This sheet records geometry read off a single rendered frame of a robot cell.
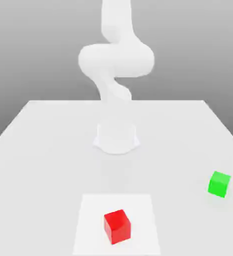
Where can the small red cube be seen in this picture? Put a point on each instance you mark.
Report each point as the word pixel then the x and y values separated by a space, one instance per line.
pixel 117 226

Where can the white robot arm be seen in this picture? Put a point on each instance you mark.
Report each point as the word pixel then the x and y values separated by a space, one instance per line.
pixel 116 60

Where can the small green cube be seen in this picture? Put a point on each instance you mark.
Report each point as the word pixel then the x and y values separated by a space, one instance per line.
pixel 218 184

